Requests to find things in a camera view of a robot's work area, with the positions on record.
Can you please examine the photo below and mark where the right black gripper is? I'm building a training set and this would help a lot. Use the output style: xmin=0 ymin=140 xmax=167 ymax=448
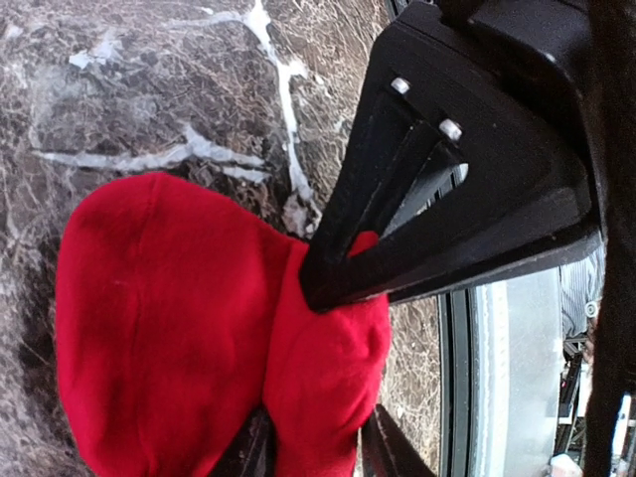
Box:
xmin=299 ymin=1 xmax=635 ymax=311

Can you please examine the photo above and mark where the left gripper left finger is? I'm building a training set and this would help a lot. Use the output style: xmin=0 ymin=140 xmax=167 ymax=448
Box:
xmin=211 ymin=409 xmax=276 ymax=477

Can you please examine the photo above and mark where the red Santa sock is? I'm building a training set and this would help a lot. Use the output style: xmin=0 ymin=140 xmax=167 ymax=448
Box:
xmin=55 ymin=173 xmax=391 ymax=476

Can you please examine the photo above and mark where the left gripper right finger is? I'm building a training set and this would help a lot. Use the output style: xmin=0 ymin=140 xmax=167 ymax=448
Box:
xmin=361 ymin=403 xmax=435 ymax=477

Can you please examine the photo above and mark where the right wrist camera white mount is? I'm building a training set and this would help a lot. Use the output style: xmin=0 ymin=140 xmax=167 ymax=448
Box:
xmin=583 ymin=388 xmax=627 ymax=477

